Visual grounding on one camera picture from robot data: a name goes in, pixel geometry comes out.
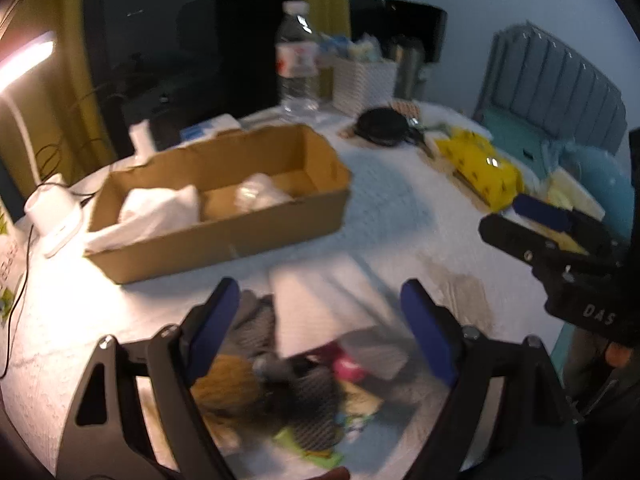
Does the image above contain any pink plush toy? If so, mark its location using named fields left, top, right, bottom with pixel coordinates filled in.
left=317, top=341, right=368, bottom=384

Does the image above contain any white paper towel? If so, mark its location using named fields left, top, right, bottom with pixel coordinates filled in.
left=269, top=256, right=388, bottom=358

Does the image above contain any white cloth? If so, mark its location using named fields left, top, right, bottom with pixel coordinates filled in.
left=85, top=184, right=200, bottom=254

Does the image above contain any clear bubble wrap ball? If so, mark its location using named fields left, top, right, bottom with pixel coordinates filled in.
left=234, top=174, right=292, bottom=212

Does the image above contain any brown furry toy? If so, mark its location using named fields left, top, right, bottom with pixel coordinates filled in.
left=190, top=354, right=264, bottom=417

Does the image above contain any grey padded chair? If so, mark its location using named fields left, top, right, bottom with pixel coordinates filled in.
left=474, top=23, right=627, bottom=179

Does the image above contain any grey knit glove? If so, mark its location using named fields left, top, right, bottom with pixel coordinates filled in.
left=219, top=290, right=342, bottom=454

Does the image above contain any brown cardboard box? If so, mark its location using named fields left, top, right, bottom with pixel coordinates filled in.
left=84, top=125, right=352, bottom=284

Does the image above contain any white desk lamp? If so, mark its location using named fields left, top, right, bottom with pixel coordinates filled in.
left=1, top=32, right=84, bottom=258

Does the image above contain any black round pouch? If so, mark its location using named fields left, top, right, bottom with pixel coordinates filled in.
left=352, top=107, right=424, bottom=148

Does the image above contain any steel thermos cup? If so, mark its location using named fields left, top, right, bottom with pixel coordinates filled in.
left=390, top=41, right=424, bottom=100

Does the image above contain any white power adapter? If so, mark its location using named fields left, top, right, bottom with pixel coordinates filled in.
left=129, top=119, right=156, bottom=166

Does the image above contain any blue white tissue pack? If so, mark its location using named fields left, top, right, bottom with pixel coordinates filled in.
left=180, top=114, right=242, bottom=143

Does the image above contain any white plastic basket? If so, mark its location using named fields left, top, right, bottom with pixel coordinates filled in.
left=332, top=58, right=398, bottom=117

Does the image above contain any clear water bottle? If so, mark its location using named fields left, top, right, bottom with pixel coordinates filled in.
left=276, top=0, right=320, bottom=120

